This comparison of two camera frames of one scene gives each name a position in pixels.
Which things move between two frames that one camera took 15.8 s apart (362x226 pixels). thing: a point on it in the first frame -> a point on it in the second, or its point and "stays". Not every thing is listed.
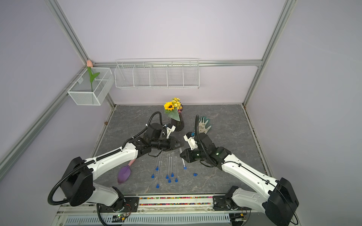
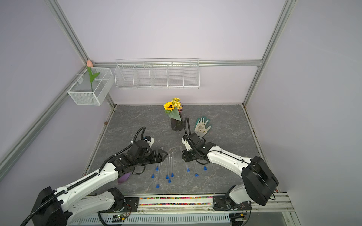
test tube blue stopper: [157, 168] stays
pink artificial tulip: [90, 64] stays
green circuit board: [118, 218] stays
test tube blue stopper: [173, 164] stays
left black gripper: [172, 140] -> [160, 159]
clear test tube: [176, 166] -> [185, 162]
